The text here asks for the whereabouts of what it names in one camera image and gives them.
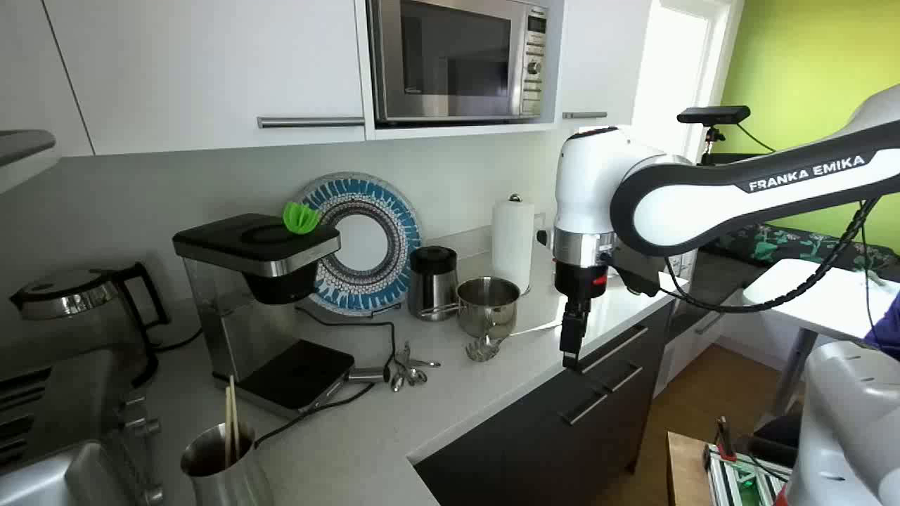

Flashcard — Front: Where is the grey extractor hood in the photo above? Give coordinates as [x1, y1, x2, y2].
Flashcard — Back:
[0, 126, 59, 195]

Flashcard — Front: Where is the blue cloth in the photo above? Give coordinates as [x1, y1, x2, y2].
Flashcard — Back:
[865, 291, 900, 362]

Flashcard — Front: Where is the white box with coloured print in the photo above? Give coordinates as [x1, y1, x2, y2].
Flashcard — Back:
[703, 443, 789, 506]

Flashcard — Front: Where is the silver built-in microwave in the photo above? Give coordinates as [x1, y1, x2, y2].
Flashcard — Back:
[364, 0, 558, 130]

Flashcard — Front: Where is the blue and white patterned plate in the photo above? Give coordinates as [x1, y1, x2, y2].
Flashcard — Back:
[295, 171, 425, 319]

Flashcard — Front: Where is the steel carafe with black lid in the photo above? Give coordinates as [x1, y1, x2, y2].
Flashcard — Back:
[409, 246, 463, 323]

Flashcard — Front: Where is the stainless steel pot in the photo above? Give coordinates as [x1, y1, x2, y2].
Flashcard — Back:
[456, 277, 523, 346]

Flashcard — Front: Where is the steel toaster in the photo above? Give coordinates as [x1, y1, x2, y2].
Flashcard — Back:
[27, 350, 157, 455]

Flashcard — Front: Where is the dark kitchen base cabinet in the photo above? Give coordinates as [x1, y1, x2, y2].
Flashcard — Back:
[411, 298, 675, 506]

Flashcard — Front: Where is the green patterned cloth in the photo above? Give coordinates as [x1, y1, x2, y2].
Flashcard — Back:
[721, 220, 900, 284]

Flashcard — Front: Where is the medium steel measuring spoon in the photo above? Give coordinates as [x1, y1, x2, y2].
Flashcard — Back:
[387, 346, 411, 395]

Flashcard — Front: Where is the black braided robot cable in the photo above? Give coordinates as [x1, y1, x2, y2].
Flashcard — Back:
[657, 195, 880, 319]

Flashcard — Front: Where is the small green plastic object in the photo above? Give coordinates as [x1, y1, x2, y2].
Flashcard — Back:
[281, 201, 323, 236]

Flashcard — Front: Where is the dark steel utensil holder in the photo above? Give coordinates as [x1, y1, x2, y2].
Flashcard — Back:
[177, 420, 276, 506]

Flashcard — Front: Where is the wooden chopstick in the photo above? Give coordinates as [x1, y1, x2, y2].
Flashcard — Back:
[224, 375, 233, 466]
[229, 375, 242, 466]

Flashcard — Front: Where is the wooden side table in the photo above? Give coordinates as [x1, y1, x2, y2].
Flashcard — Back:
[666, 430, 719, 506]

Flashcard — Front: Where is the white paper towel roll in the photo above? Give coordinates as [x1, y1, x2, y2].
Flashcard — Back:
[489, 197, 540, 298]

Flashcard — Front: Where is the black stereo camera on stand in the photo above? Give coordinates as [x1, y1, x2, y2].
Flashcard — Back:
[675, 105, 755, 159]

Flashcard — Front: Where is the white wall cabinet door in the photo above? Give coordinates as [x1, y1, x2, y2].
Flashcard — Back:
[39, 0, 370, 159]
[0, 0, 97, 163]
[561, 0, 657, 123]

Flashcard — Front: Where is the steel drawer handle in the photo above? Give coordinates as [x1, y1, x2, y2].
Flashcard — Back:
[606, 365, 647, 396]
[567, 391, 614, 430]
[581, 327, 650, 376]

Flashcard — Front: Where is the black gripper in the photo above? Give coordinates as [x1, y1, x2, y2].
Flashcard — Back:
[554, 265, 612, 372]

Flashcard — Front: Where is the white table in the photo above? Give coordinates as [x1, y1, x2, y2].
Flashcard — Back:
[741, 257, 900, 424]

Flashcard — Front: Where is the black and steel coffee machine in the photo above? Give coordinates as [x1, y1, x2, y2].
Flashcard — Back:
[173, 212, 359, 416]

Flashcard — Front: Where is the small steel measuring spoon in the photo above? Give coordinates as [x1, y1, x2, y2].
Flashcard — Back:
[404, 350, 446, 372]

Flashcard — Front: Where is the large steel measuring spoon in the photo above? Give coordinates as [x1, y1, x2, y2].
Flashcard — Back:
[401, 346, 433, 391]

